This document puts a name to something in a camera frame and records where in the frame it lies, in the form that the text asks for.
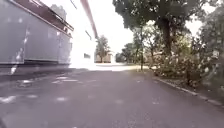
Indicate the low brick building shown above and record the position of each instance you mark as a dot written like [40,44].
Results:
[107,58]

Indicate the single green tree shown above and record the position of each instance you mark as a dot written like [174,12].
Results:
[102,45]

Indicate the grey asphalt road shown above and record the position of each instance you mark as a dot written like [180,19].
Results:
[110,100]

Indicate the large white building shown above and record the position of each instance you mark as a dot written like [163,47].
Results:
[80,40]

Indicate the row of trees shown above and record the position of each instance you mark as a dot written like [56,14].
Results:
[166,30]

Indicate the grey paved side strip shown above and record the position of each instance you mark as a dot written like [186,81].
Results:
[36,71]

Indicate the stone kerb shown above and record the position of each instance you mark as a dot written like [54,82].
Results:
[186,90]

